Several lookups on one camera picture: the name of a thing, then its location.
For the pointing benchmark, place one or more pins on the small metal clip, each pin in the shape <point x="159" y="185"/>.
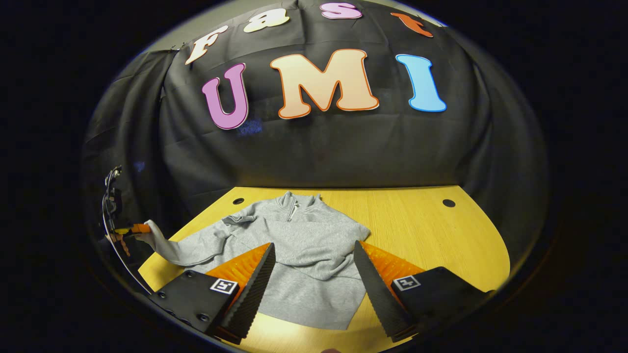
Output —
<point x="172" y="48"/>

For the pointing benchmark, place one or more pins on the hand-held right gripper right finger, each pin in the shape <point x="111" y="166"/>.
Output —
<point x="378" y="294"/>

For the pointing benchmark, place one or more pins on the grey sweatshirt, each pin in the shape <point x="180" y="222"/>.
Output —
<point x="304" y="235"/>

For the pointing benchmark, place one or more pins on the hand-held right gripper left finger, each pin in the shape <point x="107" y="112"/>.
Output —
<point x="252" y="294"/>

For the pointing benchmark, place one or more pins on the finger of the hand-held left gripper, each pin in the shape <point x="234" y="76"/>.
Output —
<point x="135" y="228"/>

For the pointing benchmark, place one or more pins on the black backdrop cloth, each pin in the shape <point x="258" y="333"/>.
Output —
<point x="343" y="147"/>

